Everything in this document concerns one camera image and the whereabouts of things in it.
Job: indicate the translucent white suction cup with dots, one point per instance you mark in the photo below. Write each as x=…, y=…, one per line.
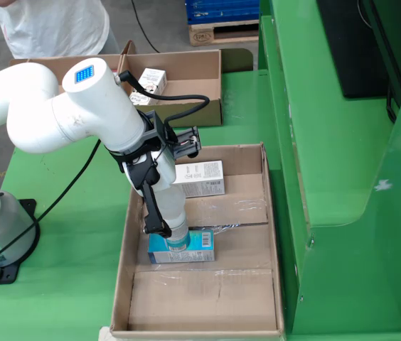
x=177, y=209

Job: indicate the black monitor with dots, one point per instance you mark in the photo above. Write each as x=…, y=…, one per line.
x=350, y=42

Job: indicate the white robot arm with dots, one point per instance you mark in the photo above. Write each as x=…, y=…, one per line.
x=79, y=117

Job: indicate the cow print white carton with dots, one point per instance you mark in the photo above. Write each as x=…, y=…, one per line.
x=152, y=80

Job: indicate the long white product box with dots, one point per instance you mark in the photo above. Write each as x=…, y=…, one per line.
x=204, y=181

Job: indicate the person in white shirt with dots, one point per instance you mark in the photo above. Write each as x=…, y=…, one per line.
x=51, y=25

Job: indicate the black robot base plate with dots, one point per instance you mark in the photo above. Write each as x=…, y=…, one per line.
x=8, y=275

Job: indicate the divided cardboard box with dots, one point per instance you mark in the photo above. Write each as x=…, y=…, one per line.
x=200, y=67

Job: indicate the open cardboard tray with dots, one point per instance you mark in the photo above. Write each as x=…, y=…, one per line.
x=204, y=302

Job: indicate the teal holographic product box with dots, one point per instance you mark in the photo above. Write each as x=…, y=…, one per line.
x=200, y=248

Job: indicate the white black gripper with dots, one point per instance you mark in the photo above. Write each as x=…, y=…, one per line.
x=166, y=170

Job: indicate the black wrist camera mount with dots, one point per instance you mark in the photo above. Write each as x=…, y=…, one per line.
x=158, y=128

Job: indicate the wooden pallet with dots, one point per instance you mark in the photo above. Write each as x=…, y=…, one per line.
x=200, y=36

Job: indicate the green metal cabinet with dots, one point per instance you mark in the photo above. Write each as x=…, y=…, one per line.
x=328, y=177

